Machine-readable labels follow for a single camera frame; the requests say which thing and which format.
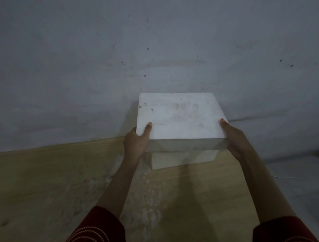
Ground red embroidered left sleeve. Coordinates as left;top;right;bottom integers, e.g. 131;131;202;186
65;206;126;242

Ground person's left forearm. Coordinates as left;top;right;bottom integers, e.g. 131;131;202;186
97;157;142;220

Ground person's right hand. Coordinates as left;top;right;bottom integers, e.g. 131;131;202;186
220;118;250;161

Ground person's right forearm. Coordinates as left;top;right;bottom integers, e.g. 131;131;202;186
238;147;297;224

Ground red right sleeve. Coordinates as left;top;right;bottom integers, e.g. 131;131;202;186
253;216;319;242

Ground person's left hand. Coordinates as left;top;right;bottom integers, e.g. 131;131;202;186
123;122;153;162

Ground white foam block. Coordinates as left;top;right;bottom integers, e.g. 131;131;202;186
136;93;230;153
149;149;219;170

